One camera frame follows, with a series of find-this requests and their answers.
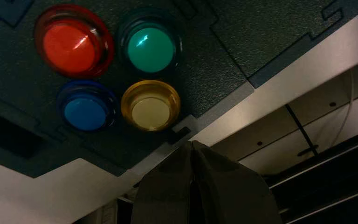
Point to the blue round push button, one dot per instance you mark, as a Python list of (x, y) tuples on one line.
[(84, 112)]

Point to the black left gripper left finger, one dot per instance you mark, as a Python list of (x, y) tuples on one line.
[(163, 191)]

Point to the red round push button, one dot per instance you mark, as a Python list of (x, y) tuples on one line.
[(69, 48)]

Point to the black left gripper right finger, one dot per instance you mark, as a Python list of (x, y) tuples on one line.
[(234, 194)]

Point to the yellow round push button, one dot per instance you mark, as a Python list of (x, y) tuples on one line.
[(150, 112)]

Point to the green round push button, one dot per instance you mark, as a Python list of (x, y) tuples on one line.
[(150, 49)]

